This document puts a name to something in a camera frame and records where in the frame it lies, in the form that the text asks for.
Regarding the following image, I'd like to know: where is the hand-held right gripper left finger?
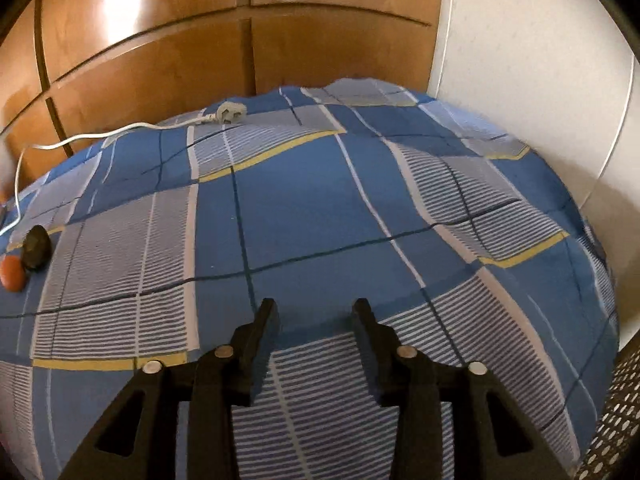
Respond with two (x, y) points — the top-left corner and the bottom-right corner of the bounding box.
(57, 298), (281, 480)

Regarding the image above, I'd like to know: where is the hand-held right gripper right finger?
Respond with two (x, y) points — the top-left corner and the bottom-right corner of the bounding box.
(351, 298), (571, 480)

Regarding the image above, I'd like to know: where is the blue plaid cloth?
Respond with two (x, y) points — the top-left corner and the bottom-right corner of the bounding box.
(0, 78), (621, 480)

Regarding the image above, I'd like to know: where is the dark avocado half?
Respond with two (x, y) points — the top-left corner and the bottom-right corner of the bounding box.
(21, 225), (52, 272)

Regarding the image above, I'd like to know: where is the perforated dark panel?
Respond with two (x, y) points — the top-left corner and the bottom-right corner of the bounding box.
(575, 345), (636, 480)

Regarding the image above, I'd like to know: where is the red tomato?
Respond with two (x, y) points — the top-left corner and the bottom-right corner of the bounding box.
(0, 256), (25, 292)

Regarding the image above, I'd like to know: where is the wooden wardrobe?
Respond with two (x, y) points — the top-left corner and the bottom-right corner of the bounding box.
(0, 0), (446, 196)

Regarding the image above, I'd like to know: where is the white power cable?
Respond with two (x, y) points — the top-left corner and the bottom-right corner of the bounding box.
(0, 101), (246, 238)

